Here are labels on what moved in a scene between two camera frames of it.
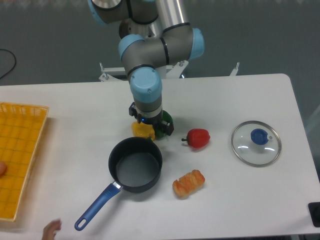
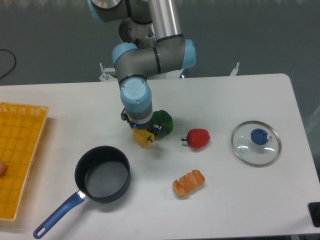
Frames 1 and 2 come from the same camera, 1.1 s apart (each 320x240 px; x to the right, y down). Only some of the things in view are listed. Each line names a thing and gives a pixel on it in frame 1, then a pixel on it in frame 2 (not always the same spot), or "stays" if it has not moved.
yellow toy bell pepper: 142,130 stays
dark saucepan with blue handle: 135,165 to 103,174
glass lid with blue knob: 255,143 stays
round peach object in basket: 3,168 stays
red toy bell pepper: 197,138 stays
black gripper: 164,126 to 159,131
